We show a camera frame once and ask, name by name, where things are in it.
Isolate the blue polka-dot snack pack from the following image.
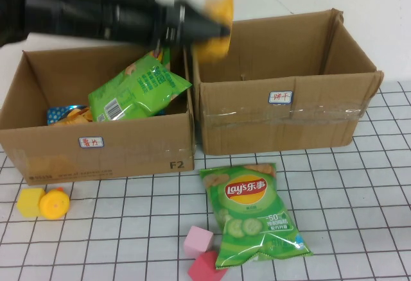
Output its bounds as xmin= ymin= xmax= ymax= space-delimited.
xmin=47 ymin=105 xmax=88 ymax=125

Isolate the green chips bag with barcode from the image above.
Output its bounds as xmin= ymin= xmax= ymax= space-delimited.
xmin=87 ymin=46 xmax=193 ymax=123

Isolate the pink foam cube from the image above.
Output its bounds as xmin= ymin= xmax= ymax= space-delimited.
xmin=184 ymin=225 xmax=214 ymax=259

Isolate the red foam cube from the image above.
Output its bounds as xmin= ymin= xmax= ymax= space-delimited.
xmin=188 ymin=250 xmax=229 ymax=281

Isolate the cardboard box marked F2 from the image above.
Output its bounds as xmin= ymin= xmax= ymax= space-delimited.
xmin=0 ymin=38 xmax=196 ymax=186

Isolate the green Lay's cucumber chips bag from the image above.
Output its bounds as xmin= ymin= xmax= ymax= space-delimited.
xmin=198 ymin=162 xmax=314 ymax=271

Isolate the yellow toy duck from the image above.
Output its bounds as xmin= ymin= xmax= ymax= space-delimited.
xmin=39 ymin=187 xmax=71 ymax=220

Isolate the cardboard box with clear tape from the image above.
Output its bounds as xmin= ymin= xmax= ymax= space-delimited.
xmin=191 ymin=8 xmax=385 ymax=157

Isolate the orange-yellow snack packet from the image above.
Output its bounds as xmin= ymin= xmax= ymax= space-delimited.
xmin=192 ymin=0 xmax=234 ymax=64

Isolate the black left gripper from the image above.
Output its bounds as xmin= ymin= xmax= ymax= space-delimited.
xmin=150 ymin=0 xmax=232 ymax=50

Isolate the white black-grid table mat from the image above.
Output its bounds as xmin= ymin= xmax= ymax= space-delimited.
xmin=0 ymin=80 xmax=411 ymax=281

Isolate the yellow foam block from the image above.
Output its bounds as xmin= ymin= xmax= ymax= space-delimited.
xmin=16 ymin=187 xmax=47 ymax=219

